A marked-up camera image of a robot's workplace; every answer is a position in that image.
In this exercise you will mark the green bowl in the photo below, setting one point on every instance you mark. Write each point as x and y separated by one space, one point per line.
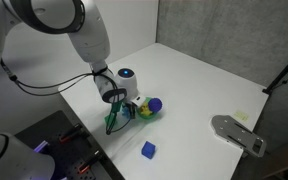
154 116

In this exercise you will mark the pale yellow sticky note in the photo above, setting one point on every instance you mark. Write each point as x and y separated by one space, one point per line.
241 115

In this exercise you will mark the purple spiky ball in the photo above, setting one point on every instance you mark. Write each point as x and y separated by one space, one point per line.
155 104

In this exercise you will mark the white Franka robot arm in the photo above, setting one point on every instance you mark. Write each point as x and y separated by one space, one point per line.
90 40

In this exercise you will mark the grey metal mounting plate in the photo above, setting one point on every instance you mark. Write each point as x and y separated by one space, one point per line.
230 131

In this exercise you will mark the blue cube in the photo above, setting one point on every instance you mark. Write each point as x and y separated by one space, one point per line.
148 150

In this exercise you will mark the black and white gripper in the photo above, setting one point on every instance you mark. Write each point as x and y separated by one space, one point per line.
136 100

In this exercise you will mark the light blue toy piece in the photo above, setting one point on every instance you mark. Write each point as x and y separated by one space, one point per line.
126 114

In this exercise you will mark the black pole stand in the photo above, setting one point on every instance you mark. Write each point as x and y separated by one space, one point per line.
284 71

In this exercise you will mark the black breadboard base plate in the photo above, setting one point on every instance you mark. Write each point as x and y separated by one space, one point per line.
67 153

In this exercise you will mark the yellow toy piece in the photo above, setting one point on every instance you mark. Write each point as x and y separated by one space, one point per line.
145 110

